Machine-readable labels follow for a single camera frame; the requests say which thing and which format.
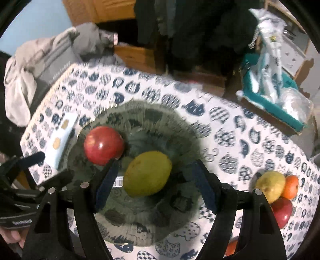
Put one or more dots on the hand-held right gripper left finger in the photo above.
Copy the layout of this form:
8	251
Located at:
107	185

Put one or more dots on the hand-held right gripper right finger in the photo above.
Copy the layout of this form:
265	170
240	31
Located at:
205	187

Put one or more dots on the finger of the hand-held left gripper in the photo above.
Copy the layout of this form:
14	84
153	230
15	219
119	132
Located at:
32	158

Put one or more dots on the red apple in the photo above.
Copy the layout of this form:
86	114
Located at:
283	211
102	145

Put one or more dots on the green pear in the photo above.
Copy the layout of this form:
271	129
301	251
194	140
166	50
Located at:
147	175

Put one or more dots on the yellow pear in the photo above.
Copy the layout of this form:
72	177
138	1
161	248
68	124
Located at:
270	185

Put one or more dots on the orange tangerine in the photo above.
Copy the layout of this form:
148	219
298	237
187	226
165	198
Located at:
291	186
231	248

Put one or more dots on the clear glass plate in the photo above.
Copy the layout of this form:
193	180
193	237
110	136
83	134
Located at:
150	120

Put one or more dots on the person's left hand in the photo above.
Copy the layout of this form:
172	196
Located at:
11	236

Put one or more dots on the light blue blister pack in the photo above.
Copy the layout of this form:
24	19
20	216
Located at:
62	140

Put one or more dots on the cat print tablecloth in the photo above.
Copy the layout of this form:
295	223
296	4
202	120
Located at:
225	125

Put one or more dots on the teal cardboard box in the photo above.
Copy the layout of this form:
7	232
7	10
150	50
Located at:
265	105

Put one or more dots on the grey clothing pile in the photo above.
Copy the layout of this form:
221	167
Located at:
50	57

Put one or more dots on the clear plastic bag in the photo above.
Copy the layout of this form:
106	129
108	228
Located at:
296	105

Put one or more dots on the white printed plastic bag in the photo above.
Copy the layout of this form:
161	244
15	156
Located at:
268	50

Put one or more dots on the dark hanging clothes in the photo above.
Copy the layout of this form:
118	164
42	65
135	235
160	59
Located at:
200	30

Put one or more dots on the wooden furniture panel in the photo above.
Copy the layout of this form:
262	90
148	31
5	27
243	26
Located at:
100	10

